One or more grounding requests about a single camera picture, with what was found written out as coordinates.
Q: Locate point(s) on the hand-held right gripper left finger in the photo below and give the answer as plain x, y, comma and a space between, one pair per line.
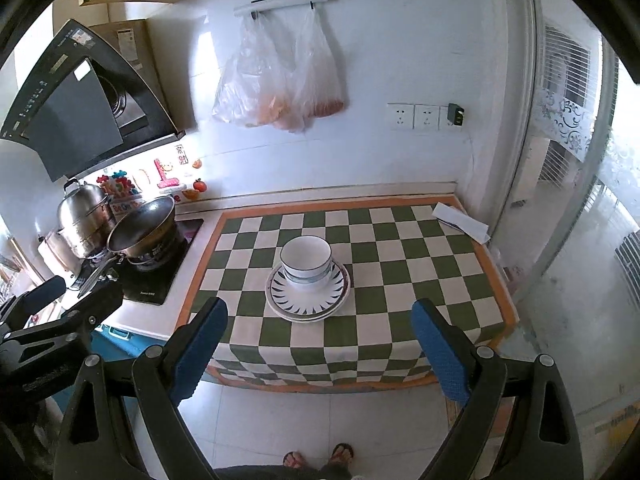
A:
200, 345

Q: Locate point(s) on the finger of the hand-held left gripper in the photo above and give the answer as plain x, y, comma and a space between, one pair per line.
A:
45, 292
95, 307

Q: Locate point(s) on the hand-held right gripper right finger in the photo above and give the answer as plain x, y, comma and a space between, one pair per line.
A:
440, 350

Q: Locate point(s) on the white plate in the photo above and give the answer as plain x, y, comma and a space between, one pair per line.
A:
300, 317

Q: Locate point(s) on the white bowl with dark rim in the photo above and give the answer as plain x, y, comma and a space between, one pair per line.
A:
305, 255

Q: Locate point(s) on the teal cabinet front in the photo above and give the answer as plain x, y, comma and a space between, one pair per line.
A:
117, 336

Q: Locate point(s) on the small steel pot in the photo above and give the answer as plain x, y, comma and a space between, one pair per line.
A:
57, 252

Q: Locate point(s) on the black gas stove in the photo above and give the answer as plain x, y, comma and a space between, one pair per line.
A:
150, 285

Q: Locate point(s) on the steel steamer pot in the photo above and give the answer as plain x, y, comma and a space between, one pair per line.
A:
85, 215

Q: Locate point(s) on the green checkered tablecloth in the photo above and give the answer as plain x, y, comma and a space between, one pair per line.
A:
400, 270

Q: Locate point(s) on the steel wok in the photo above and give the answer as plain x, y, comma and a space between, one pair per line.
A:
145, 225

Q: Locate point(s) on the folded white paper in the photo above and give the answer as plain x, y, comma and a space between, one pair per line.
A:
460, 222

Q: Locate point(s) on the person's right foot in sandal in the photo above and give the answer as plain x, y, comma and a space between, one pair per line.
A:
341, 454

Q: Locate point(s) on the person's foot in sandal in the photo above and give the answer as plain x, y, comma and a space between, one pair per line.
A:
341, 454
293, 460

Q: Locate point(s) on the person's left foot in sandal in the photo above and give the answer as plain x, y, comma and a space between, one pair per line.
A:
293, 460

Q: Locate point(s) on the person's dark clothing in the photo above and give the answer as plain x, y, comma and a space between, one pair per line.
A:
280, 474

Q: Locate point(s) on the black range hood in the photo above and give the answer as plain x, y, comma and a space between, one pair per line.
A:
80, 110

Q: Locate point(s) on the black plug charger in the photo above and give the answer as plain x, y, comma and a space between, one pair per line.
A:
456, 114

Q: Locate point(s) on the large clear plastic bag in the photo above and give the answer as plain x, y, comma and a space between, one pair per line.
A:
255, 85

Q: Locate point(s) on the sliding glass door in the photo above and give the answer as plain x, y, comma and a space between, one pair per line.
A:
565, 110

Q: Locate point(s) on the small clear plastic bag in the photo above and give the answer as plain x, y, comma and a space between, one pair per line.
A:
320, 80

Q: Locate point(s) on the colourful wall sticker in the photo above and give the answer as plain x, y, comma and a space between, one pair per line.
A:
119, 186

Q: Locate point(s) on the orange wall sticker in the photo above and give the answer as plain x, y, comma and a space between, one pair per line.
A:
190, 195

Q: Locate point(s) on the pink wall sticker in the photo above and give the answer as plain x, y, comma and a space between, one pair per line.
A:
164, 176

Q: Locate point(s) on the tomato wall sticker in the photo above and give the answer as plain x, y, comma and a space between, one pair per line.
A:
199, 185

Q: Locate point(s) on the white wall outlet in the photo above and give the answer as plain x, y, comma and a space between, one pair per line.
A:
426, 117
401, 116
443, 119

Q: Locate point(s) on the wall hook rail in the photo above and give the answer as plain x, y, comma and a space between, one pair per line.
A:
280, 4

